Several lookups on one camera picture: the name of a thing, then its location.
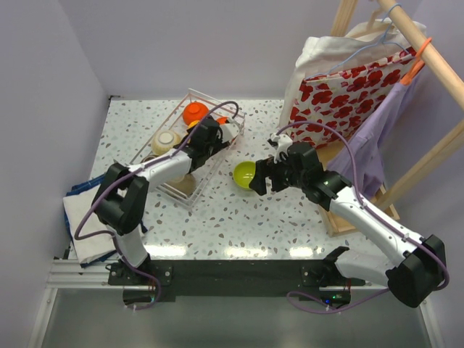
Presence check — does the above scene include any lime green bowl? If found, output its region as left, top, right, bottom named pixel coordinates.
left=233, top=161, right=256, bottom=191

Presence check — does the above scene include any white yellow dotted bowl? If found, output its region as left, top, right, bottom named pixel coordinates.
left=151, top=130, right=181, bottom=156

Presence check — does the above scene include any white canvas tote bag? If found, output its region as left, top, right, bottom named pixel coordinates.
left=278, top=20, right=428, bottom=130

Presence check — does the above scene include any blue wire hanger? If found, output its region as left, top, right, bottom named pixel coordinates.
left=304, top=2, right=416, bottom=80

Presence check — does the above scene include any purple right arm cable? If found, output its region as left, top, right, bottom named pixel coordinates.
left=275, top=121, right=450, bottom=315

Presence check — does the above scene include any white wire dish rack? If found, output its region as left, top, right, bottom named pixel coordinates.
left=128, top=89, right=245, bottom=210

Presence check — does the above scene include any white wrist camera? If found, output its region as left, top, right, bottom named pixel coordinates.
left=268, top=133, right=293, bottom=163
left=220, top=123, right=240, bottom=144

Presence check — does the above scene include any red flower tote bag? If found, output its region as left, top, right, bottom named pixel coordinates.
left=280, top=47, right=415, bottom=149

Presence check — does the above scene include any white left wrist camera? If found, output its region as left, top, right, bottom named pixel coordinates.
left=220, top=123, right=240, bottom=144

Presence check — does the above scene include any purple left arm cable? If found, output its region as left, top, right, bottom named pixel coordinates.
left=74, top=100, right=239, bottom=311

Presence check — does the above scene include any wooden clothes rack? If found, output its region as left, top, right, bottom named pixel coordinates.
left=300, top=0, right=464, bottom=239

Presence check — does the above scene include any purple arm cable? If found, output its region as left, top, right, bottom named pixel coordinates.
left=74, top=100, right=239, bottom=311
left=275, top=121, right=450, bottom=315

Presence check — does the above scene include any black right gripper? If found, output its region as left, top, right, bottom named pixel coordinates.
left=249, top=152, right=307, bottom=196

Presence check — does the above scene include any white blue folded towel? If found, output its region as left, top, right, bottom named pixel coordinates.
left=63, top=173, right=149, bottom=269

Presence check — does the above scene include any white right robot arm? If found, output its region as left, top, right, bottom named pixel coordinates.
left=249, top=135, right=450, bottom=307

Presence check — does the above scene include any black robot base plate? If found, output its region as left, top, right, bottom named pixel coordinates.
left=105, top=260, right=365, bottom=305

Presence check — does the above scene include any lavender shirt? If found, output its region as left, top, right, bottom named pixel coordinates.
left=327, top=75, right=418, bottom=199

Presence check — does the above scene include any orange hanger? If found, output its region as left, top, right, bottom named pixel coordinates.
left=400, top=37, right=432, bottom=86

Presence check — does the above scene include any beige flower painted bowl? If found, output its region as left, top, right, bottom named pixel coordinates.
left=167, top=174, right=196, bottom=198

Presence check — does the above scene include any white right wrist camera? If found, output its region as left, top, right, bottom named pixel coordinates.
left=268, top=133, right=293, bottom=163

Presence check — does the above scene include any yellow orange bowl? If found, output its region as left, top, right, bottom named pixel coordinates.
left=188, top=120, right=200, bottom=129

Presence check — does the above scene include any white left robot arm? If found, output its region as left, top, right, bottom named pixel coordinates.
left=92, top=116, right=240, bottom=284

